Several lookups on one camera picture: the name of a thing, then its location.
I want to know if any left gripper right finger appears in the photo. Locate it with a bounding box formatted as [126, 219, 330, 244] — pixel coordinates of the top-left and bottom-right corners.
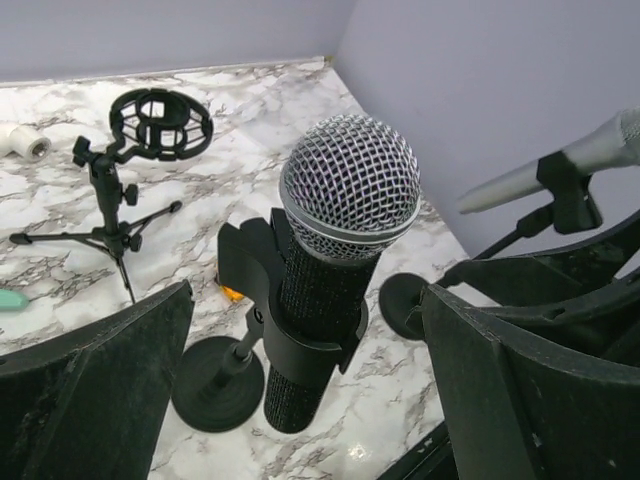
[421, 286, 639, 479]

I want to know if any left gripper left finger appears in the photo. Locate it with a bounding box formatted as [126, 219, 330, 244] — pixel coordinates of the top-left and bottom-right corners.
[1, 281, 194, 479]

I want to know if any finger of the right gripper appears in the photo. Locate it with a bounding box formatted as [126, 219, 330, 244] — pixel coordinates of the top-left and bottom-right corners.
[438, 214, 639, 360]

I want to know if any black round-base stand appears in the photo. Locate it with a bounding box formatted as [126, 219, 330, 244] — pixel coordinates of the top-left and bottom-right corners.
[378, 175, 603, 341]
[172, 208, 376, 434]

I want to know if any mint green microphone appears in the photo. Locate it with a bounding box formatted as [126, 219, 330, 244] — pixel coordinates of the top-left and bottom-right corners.
[0, 289, 30, 313]

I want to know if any orange tape measure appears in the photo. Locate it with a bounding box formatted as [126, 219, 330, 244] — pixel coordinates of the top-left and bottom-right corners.
[214, 273, 245, 302]

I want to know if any black microphone silver grille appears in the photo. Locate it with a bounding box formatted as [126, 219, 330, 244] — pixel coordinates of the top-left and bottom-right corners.
[264, 114, 420, 434]

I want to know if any black tripod shock-mount stand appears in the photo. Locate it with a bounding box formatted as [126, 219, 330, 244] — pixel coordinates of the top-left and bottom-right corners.
[9, 88, 214, 302]

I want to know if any white pipe elbow fitting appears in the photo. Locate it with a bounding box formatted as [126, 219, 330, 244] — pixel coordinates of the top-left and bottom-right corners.
[0, 121, 52, 162]

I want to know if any grey microphone silver grille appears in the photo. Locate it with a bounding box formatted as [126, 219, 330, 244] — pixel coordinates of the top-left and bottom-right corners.
[457, 107, 639, 214]

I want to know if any black round-base stand front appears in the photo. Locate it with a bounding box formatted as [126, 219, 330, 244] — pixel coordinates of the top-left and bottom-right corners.
[378, 175, 603, 341]

